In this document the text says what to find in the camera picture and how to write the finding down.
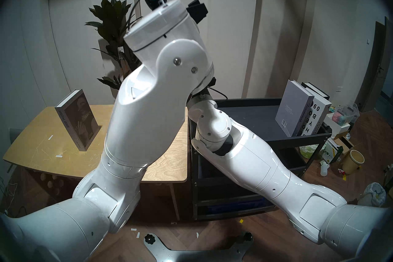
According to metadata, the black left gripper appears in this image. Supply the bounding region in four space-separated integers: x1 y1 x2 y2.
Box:
187 0 208 24

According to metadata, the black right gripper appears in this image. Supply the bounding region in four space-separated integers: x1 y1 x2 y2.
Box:
191 77 217 98

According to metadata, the grey Discontent book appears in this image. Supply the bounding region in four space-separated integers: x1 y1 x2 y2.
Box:
275 80 315 137

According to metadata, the black Century book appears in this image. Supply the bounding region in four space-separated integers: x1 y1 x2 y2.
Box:
301 82 330 101

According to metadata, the white Design Hotels yearbook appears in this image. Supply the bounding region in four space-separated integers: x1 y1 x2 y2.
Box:
299 93 333 136

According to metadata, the black metal shelf cart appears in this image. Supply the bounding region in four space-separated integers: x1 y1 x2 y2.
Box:
187 98 332 220

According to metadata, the light wooden display table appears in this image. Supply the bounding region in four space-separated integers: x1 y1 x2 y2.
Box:
3 103 188 221

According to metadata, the tall green leafy plant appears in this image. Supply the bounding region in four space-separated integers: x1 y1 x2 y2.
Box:
84 0 143 90

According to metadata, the flat blue plastic crate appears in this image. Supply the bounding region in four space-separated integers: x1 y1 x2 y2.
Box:
201 198 267 214

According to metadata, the pale green plastic bag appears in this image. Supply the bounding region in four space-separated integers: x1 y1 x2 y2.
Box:
299 144 320 159

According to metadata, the grey Special Issue book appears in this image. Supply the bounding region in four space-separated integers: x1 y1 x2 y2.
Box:
55 89 101 151

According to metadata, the white square box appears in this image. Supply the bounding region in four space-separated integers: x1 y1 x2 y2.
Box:
322 113 350 137

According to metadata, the green and white carton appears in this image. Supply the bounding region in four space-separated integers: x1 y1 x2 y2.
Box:
322 138 344 164

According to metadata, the clear plastic storage box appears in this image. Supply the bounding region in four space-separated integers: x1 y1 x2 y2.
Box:
332 104 360 126

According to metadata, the brown cardboard box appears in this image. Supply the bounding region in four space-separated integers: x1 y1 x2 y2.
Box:
333 132 356 154

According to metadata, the beige round bucket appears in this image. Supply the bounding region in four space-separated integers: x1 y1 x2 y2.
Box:
342 150 365 175

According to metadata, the dark brown door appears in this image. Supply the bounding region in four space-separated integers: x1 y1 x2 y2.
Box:
356 17 393 113

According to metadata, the white bin with plastic bag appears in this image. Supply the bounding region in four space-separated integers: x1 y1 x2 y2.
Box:
358 182 387 207

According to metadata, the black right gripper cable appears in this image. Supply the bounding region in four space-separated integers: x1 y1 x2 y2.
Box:
211 88 229 101

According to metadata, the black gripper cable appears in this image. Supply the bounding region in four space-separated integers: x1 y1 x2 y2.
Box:
211 88 229 101
127 0 148 32

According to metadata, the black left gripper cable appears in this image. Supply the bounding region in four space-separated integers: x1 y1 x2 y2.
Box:
127 0 148 32

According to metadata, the grey metal robot base plate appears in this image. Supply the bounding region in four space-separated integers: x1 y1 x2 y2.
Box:
144 232 255 262

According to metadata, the black floor cable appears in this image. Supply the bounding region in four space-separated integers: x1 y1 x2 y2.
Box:
5 206 29 223

